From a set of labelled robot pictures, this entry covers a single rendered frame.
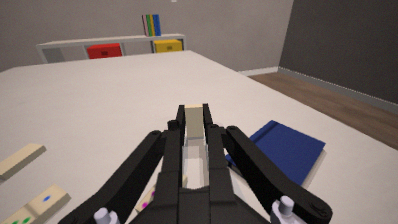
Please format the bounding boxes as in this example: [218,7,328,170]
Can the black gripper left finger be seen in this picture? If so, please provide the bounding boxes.
[58,105,186,224]

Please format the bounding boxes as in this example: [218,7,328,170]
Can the dark blue notebook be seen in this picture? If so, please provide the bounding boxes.
[225,120,326,186]

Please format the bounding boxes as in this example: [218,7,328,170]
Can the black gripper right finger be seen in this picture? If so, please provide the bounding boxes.
[203,103,333,224]

